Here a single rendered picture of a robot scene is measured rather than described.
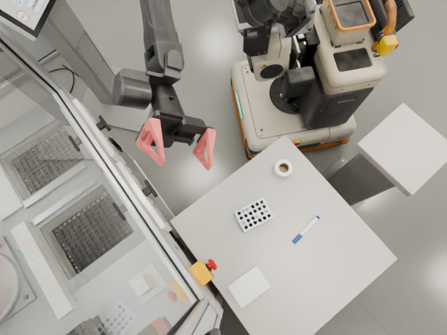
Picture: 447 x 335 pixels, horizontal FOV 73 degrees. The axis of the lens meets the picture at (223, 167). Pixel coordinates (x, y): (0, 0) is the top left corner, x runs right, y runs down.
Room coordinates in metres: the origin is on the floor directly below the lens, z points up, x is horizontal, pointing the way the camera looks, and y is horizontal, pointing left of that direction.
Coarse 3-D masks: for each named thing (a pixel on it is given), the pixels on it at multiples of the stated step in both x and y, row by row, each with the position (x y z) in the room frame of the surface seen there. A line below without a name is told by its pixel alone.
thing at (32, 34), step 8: (56, 0) 1.08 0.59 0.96; (48, 8) 1.03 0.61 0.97; (0, 16) 0.94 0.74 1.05; (8, 16) 0.94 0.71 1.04; (48, 16) 1.00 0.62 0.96; (8, 24) 0.93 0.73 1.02; (16, 24) 0.93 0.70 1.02; (24, 24) 0.94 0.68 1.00; (40, 24) 0.96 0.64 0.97; (24, 32) 0.92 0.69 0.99; (32, 32) 0.92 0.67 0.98; (40, 32) 0.94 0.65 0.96; (32, 40) 0.92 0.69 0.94
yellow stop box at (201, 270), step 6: (198, 264) -0.01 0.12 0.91; (204, 264) -0.01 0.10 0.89; (192, 270) -0.02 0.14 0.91; (198, 270) -0.03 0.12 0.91; (204, 270) -0.03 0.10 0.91; (210, 270) -0.03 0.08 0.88; (198, 276) -0.04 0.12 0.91; (204, 276) -0.05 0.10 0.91; (210, 276) -0.05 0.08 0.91; (204, 282) -0.07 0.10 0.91
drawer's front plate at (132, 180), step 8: (120, 168) 0.34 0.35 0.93; (128, 168) 0.36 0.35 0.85; (128, 176) 0.31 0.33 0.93; (136, 184) 0.28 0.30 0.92; (136, 192) 0.25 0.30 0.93; (144, 200) 0.22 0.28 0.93; (152, 208) 0.19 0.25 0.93; (152, 216) 0.16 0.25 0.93; (160, 216) 0.16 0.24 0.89; (160, 224) 0.13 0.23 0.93; (168, 224) 0.14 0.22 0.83
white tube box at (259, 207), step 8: (264, 200) 0.19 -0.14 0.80; (256, 208) 0.16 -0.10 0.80; (264, 208) 0.16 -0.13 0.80; (240, 216) 0.14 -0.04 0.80; (248, 216) 0.14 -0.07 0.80; (264, 216) 0.13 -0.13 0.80; (272, 216) 0.12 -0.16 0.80; (240, 224) 0.11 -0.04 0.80; (248, 224) 0.11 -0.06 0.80; (256, 224) 0.10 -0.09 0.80
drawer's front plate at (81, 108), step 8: (80, 104) 0.61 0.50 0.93; (80, 112) 0.58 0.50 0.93; (88, 112) 0.61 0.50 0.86; (88, 120) 0.54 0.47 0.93; (96, 128) 0.50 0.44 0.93; (104, 136) 0.49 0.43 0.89; (104, 144) 0.44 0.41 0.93; (112, 144) 0.48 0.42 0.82; (112, 152) 0.40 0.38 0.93; (120, 160) 0.39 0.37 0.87
